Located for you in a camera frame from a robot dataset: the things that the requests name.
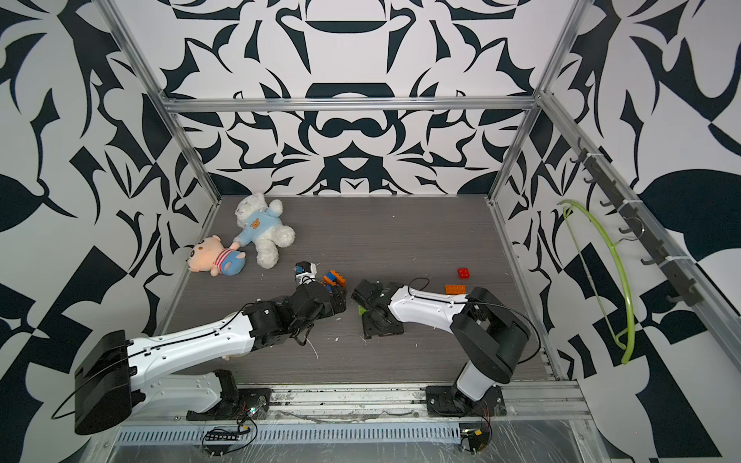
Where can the black connector box right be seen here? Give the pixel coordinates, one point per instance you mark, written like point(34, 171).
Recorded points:
point(474, 440)

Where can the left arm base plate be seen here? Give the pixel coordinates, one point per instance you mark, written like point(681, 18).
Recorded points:
point(234, 403)

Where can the black hook rack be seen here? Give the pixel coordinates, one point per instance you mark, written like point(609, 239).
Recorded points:
point(638, 227)

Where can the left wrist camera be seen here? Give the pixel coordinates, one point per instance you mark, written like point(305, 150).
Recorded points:
point(305, 272)

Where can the black connector box left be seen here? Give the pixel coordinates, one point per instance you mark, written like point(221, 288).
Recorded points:
point(219, 441)

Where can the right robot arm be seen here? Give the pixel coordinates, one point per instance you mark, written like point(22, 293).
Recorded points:
point(491, 335)

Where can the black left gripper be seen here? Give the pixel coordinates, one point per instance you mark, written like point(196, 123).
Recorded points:
point(333, 308)

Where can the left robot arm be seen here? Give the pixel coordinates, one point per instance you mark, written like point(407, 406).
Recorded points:
point(119, 375)

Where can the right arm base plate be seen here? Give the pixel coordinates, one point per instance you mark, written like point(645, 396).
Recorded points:
point(448, 401)

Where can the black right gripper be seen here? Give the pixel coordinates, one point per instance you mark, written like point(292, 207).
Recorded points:
point(367, 330)

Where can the large orange lego brick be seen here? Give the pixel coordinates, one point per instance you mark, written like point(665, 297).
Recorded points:
point(455, 289)

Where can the black connector box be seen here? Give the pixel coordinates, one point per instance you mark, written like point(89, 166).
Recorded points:
point(474, 440)
point(219, 441)

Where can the green hoop hanger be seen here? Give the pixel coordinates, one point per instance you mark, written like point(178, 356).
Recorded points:
point(607, 279)

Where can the white teddy bear blue shirt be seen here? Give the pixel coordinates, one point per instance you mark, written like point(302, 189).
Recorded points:
point(260, 223)

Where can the white cable duct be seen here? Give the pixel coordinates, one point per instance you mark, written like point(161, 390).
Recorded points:
point(292, 434)

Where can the pink doll plush toy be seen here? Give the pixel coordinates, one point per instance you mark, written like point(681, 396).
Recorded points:
point(210, 255)

